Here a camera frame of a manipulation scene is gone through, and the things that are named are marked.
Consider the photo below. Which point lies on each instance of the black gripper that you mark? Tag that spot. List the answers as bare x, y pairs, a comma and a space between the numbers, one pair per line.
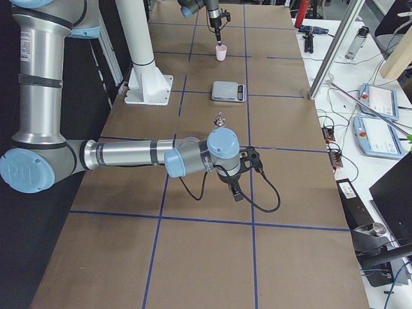
226, 177
215, 24

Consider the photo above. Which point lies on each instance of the pink paper cup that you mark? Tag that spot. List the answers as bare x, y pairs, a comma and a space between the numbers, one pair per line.
221, 52

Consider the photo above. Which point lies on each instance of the clear glass sauce bottle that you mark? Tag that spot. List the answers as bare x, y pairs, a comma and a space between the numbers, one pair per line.
219, 121

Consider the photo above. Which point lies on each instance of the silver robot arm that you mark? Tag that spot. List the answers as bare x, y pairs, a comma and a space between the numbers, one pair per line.
41, 156
190, 7

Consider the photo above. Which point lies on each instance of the digital kitchen scale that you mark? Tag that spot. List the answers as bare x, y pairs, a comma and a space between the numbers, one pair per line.
228, 91

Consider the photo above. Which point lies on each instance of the black folded tripod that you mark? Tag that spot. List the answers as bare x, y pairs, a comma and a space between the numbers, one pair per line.
308, 42

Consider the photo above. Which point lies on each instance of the orange black connector strip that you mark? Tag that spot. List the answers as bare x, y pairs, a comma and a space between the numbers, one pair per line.
333, 149

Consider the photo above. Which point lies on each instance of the black box white label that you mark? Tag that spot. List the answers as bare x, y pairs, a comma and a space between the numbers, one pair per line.
355, 211

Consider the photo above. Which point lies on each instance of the clear bottle black cap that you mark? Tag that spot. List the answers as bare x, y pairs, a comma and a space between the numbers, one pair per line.
357, 42

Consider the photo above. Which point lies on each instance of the near teach pendant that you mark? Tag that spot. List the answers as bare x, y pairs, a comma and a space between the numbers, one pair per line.
376, 138

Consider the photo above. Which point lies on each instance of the teach pendant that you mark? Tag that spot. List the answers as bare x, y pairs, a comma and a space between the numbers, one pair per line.
376, 138
382, 100

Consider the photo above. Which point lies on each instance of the black monitor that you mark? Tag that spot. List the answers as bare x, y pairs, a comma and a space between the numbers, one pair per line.
392, 198

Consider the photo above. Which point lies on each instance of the far teach pendant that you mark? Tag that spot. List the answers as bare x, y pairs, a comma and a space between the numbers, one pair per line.
382, 100

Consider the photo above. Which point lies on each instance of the metal reacher stick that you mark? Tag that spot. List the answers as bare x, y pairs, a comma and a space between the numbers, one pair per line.
390, 123

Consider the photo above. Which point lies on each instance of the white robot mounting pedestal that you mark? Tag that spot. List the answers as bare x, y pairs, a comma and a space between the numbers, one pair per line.
147, 85

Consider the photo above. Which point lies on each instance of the aluminium frame post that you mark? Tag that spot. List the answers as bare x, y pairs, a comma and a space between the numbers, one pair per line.
343, 29

